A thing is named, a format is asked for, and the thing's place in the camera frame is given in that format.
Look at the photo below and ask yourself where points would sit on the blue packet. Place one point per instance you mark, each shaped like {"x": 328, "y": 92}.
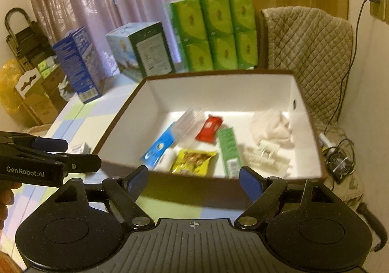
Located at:
{"x": 187, "y": 122}

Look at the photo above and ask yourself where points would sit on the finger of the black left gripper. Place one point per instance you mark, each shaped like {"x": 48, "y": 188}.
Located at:
{"x": 79, "y": 163}
{"x": 34, "y": 142}

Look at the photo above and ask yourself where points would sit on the yellow snack packet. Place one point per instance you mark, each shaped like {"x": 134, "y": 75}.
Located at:
{"x": 192, "y": 162}

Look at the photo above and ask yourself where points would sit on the beige quilted covered chair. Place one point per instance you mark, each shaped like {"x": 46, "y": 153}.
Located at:
{"x": 313, "y": 44}

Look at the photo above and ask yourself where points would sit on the black small fan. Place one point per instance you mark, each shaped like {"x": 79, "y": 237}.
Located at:
{"x": 339, "y": 165}

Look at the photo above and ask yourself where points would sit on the white sock bundle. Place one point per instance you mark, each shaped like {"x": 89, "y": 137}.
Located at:
{"x": 272, "y": 126}

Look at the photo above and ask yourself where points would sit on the yellow plastic bag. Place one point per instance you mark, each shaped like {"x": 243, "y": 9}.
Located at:
{"x": 10, "y": 98}

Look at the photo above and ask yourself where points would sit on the clear plastic blister pack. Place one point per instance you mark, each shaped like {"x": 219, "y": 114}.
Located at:
{"x": 266, "y": 158}

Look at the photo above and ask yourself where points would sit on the white medicine box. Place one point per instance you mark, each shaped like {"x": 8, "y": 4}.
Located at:
{"x": 82, "y": 148}

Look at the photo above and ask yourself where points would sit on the black folding cart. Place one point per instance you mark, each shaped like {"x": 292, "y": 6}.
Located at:
{"x": 30, "y": 46}

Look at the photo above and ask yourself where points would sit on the green tissue pack bundle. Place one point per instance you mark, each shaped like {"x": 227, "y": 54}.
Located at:
{"x": 215, "y": 34}

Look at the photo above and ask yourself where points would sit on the brown cardboard carton white handle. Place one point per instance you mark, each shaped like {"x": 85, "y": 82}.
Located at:
{"x": 41, "y": 95}

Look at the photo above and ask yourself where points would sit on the checked blue green bedsheet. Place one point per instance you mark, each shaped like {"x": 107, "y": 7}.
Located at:
{"x": 78, "y": 124}

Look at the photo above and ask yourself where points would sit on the green white small carton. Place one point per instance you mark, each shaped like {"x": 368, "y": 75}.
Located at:
{"x": 229, "y": 152}

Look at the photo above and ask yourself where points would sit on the brown cardboard box white inside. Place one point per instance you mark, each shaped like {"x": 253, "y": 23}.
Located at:
{"x": 233, "y": 95}

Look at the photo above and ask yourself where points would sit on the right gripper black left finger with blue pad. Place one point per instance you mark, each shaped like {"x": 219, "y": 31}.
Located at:
{"x": 122, "y": 195}

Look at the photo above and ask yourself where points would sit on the red snack packet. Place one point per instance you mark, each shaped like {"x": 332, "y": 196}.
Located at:
{"x": 208, "y": 132}

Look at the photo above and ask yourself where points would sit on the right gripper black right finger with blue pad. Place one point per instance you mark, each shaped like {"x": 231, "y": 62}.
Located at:
{"x": 264, "y": 194}

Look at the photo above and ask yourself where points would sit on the wall power socket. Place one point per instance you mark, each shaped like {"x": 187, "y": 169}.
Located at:
{"x": 379, "y": 10}

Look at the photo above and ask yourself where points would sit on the light blue green milk carton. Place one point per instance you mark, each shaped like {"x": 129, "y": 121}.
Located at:
{"x": 141, "y": 50}

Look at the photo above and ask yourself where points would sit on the blue tall carton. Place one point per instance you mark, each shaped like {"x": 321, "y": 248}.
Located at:
{"x": 80, "y": 62}

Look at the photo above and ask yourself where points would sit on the blue toothpaste tube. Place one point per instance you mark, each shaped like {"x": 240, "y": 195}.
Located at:
{"x": 161, "y": 156}

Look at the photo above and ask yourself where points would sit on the person's left hand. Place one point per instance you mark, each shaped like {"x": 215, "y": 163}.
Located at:
{"x": 7, "y": 198}

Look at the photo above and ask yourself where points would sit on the white power strip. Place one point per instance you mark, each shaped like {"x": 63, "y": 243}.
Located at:
{"x": 326, "y": 143}

